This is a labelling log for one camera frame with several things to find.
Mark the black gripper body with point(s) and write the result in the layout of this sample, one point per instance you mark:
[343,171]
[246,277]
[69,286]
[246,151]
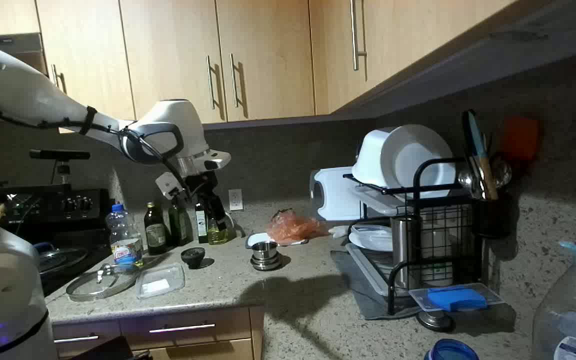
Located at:
[202,187]

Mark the silver round metal container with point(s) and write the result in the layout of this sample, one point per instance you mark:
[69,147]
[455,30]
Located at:
[264,249]
[264,261]
[264,267]

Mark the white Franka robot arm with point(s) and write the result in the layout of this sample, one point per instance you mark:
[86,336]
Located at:
[8,87]

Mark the small labelled bottle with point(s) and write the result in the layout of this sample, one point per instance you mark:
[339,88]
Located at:
[200,224]

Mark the dark glass bottle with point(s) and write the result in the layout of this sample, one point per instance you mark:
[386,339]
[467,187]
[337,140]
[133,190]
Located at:
[155,231]
[181,222]

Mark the olive oil bottle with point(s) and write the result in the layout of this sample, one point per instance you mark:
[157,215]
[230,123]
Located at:
[221,227]

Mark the black small bowl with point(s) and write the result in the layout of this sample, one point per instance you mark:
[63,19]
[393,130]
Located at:
[193,257]

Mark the clear water bottle blue cap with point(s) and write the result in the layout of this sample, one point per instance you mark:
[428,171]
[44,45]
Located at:
[125,240]

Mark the orange plastic bag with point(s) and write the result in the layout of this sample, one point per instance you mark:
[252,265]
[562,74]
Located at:
[294,227]

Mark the clear plastic container lid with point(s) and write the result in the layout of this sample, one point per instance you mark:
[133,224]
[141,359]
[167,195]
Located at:
[161,280]

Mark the wood drawer front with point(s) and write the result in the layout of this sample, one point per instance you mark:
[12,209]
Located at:
[188,319]
[85,346]

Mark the glass pot lid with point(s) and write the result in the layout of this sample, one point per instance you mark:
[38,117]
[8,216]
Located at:
[101,282]

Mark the light wood cabinet door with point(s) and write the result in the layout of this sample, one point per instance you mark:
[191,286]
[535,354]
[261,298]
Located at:
[169,46]
[268,53]
[428,26]
[89,53]
[334,53]

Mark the white bowl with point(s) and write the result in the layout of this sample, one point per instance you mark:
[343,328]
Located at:
[369,161]

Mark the black stove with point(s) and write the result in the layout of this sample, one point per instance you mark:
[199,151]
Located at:
[34,213]

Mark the white flat dish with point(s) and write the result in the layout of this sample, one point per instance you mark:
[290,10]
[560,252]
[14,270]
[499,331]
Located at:
[371,237]

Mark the steel tumbler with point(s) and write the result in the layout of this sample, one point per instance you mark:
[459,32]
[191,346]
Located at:
[402,242]

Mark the white plate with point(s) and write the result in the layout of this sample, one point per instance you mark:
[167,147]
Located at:
[420,156]

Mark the large translucent grey jug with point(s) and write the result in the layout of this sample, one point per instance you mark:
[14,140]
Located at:
[0,292]

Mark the black round cap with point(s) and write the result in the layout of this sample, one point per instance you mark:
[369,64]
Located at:
[437,321]

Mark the blue lidded clear container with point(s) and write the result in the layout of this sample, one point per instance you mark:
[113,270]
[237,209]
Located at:
[459,298]

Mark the teal bladed utensil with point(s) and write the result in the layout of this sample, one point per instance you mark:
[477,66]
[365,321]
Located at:
[479,142]

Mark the black mesh utensil caddy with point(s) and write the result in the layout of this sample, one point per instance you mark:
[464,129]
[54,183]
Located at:
[490,216]

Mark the blue round lid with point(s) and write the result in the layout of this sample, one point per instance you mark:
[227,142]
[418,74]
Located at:
[450,350]

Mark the metal spoon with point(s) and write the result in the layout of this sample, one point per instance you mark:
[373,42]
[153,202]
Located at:
[501,171]

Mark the orange spatula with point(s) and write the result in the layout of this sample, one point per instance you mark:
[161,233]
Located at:
[520,136]

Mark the clear jug with blue cap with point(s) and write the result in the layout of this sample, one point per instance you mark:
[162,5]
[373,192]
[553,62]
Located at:
[570,312]

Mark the white wall outlet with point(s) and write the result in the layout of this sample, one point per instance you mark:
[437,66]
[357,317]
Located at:
[235,198]

